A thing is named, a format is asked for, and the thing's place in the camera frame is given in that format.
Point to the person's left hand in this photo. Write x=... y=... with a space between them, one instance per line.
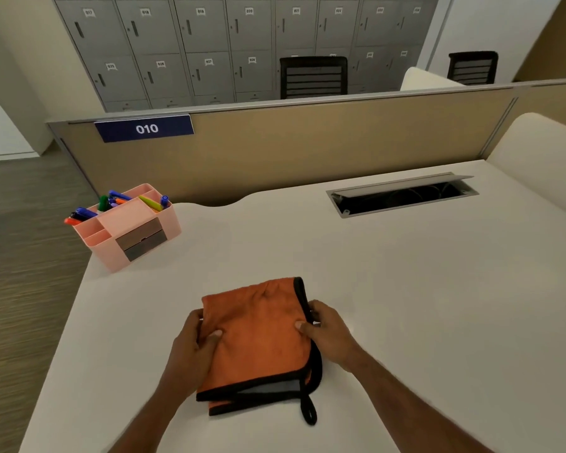
x=186 y=356

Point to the person's right hand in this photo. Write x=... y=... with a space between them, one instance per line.
x=332 y=337

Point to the person's right thumb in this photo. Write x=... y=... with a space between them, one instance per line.
x=304 y=327

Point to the person's left thumb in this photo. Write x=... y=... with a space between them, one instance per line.
x=213 y=337

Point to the orange cloth with black trim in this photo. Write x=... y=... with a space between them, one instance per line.
x=257 y=339

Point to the person's left forearm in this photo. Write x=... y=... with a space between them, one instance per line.
x=153 y=415

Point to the person's right forearm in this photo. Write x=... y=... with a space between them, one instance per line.
x=405 y=400

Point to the pink desk organizer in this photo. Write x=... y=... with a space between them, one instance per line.
x=137 y=231

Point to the bunch of coloured pens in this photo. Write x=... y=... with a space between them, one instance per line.
x=115 y=200

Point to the beige desk partition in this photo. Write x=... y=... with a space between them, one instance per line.
x=311 y=141

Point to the blue sign plate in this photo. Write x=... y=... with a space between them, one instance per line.
x=144 y=128

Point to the black mesh office chair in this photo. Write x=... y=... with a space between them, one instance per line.
x=472 y=68
x=313 y=77

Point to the cream rounded desk divider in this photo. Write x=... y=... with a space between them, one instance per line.
x=542 y=155
x=424 y=81

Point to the grey locker wall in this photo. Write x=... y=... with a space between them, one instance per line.
x=207 y=42

